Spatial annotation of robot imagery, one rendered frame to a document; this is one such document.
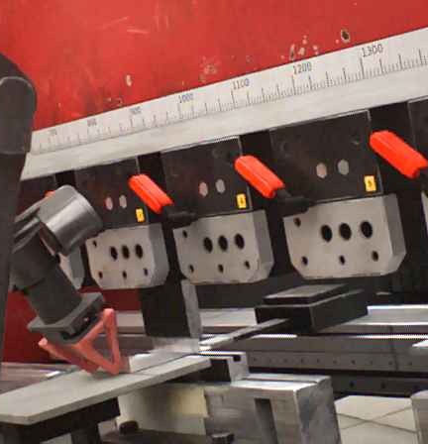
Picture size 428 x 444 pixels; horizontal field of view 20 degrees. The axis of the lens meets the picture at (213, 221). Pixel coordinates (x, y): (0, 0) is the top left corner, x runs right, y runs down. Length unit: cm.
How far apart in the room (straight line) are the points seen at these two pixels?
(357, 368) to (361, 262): 46
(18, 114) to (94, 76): 46
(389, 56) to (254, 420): 50
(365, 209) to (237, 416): 37
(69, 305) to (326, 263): 36
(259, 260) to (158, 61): 27
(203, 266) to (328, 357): 35
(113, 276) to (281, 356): 33
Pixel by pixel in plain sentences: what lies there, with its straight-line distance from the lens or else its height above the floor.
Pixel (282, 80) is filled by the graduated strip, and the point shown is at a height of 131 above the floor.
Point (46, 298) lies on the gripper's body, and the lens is 144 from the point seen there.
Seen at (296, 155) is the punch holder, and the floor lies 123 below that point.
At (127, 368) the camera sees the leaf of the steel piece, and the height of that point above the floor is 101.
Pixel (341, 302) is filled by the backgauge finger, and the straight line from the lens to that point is 166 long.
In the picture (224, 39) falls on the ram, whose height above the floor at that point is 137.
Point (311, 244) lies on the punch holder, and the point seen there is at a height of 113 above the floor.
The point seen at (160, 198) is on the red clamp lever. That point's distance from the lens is 140.
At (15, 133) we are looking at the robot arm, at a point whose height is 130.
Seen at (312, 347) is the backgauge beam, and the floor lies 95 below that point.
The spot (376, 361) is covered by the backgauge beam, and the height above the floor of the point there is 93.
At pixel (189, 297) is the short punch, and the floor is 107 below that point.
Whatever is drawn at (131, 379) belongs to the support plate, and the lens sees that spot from 144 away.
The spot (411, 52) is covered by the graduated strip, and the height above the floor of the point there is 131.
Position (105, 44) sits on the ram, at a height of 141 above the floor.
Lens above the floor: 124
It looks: 3 degrees down
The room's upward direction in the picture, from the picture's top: 11 degrees counter-clockwise
